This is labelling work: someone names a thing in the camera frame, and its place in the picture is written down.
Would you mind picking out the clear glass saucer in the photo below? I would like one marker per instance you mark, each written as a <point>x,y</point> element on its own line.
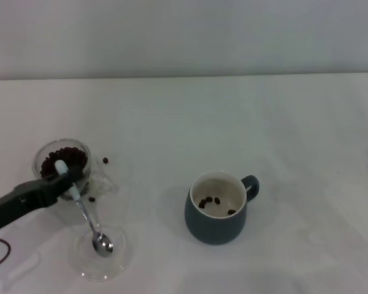
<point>118,260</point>

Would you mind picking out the coffee beans heap in glass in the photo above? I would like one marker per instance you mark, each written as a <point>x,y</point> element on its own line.
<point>70,154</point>

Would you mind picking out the clear double-wall glass cup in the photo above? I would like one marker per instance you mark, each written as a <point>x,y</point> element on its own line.
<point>37,170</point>

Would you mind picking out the dark teal ceramic mug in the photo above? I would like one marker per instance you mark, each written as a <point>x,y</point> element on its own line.
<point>211,229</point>

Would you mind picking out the scooped coffee beans portion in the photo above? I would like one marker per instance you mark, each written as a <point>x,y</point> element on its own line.
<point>217,200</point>

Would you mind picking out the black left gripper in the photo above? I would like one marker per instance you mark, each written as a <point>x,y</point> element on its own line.
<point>18,202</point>

